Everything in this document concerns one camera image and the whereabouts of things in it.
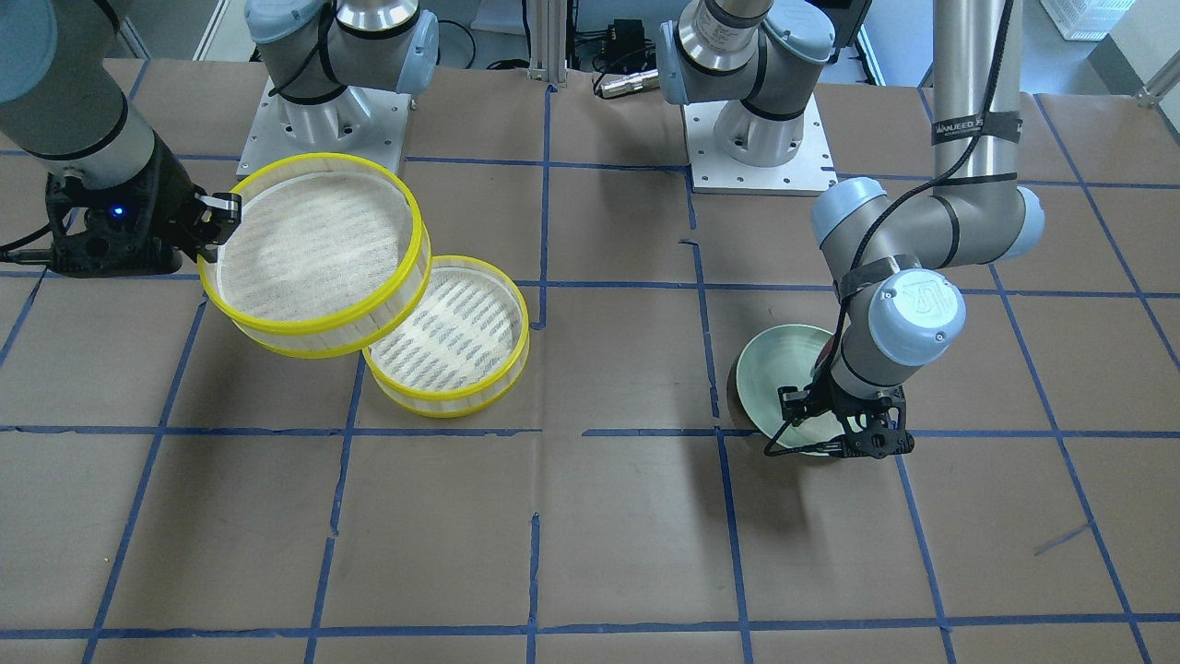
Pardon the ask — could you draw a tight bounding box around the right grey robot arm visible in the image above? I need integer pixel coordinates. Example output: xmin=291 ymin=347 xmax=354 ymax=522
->
xmin=1 ymin=1 xmax=242 ymax=280

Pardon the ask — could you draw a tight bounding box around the yellow bottom steamer layer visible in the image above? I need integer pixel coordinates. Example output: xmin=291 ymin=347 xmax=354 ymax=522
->
xmin=362 ymin=254 xmax=530 ymax=419

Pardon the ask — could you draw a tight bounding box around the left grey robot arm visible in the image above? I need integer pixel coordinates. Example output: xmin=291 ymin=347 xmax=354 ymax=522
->
xmin=763 ymin=1 xmax=1045 ymax=458

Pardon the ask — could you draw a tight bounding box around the black box device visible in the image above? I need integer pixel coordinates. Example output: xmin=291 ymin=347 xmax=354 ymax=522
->
xmin=584 ymin=18 xmax=645 ymax=60

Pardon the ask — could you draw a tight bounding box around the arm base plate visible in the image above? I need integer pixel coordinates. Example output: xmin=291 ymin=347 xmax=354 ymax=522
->
xmin=236 ymin=79 xmax=417 ymax=180
xmin=681 ymin=97 xmax=838 ymax=196

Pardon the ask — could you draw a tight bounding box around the aluminium frame post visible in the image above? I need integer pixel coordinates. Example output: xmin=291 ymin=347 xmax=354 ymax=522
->
xmin=522 ymin=1 xmax=573 ymax=88

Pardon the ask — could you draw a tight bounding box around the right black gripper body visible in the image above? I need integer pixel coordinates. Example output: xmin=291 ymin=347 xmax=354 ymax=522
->
xmin=46 ymin=139 xmax=218 ymax=278

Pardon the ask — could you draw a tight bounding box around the white plastic crate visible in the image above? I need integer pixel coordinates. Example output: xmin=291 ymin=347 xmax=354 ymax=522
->
xmin=1041 ymin=0 xmax=1135 ymax=42

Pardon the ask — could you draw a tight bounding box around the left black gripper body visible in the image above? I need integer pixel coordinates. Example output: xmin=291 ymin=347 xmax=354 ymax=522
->
xmin=779 ymin=364 xmax=909 ymax=459

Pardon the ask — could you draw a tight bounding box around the yellow steamer layer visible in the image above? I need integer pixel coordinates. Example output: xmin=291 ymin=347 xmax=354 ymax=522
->
xmin=198 ymin=152 xmax=431 ymax=359
xmin=362 ymin=254 xmax=530 ymax=419

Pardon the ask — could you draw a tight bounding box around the silver cylindrical connector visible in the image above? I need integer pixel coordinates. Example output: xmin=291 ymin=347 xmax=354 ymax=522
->
xmin=594 ymin=70 xmax=660 ymax=100

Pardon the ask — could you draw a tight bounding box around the mint green plate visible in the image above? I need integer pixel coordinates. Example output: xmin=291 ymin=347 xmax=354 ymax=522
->
xmin=735 ymin=324 xmax=854 ymax=456

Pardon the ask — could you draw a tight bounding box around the yellow top steamer layer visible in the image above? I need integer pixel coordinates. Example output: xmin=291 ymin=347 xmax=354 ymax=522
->
xmin=198 ymin=152 xmax=431 ymax=359

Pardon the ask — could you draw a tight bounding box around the black cable bundle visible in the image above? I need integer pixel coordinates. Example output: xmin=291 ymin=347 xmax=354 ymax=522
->
xmin=433 ymin=18 xmax=683 ymax=93

